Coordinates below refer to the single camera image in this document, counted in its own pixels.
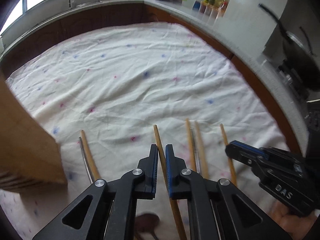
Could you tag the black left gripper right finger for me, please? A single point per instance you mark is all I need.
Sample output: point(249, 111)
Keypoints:
point(218, 209)

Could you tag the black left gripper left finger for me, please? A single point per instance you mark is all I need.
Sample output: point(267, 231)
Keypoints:
point(106, 209)

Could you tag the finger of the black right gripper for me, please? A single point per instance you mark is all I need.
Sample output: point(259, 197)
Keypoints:
point(244, 153)

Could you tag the right hand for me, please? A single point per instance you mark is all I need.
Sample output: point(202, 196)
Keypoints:
point(297, 227)

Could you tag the metal chopstick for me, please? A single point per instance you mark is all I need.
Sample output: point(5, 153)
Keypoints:
point(195, 151)
point(86, 163)

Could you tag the wooden utensil holder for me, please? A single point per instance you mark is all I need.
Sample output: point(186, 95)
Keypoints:
point(30, 157)

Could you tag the black wok with lid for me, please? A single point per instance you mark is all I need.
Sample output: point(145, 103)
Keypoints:
point(299, 63)

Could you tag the white floral tablecloth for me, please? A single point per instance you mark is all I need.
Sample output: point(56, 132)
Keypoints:
point(115, 84)

